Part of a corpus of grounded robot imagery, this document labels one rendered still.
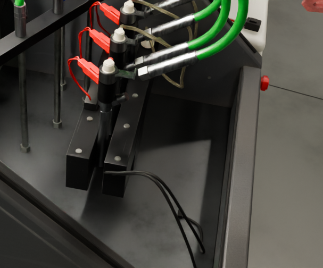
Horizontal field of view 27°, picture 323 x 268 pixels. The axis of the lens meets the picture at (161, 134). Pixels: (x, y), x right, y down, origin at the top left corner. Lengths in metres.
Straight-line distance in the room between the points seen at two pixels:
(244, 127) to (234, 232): 0.24
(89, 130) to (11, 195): 0.43
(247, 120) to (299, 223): 1.17
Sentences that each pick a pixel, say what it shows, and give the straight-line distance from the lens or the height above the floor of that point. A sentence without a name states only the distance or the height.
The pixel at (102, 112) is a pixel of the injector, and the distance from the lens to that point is 1.05.
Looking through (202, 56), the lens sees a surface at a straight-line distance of 0.95.
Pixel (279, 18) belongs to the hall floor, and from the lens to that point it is 3.27.
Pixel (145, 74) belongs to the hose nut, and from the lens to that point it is 0.98.
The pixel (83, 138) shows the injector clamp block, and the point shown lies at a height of 0.98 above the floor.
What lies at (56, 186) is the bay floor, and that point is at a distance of 1.23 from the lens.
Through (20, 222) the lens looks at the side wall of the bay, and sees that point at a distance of 0.73.
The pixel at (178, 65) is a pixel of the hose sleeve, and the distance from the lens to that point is 0.96.
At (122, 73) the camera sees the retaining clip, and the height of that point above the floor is 1.13.
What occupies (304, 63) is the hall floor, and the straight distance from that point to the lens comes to 3.03.
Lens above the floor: 1.77
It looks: 44 degrees down
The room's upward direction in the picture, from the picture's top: 9 degrees clockwise
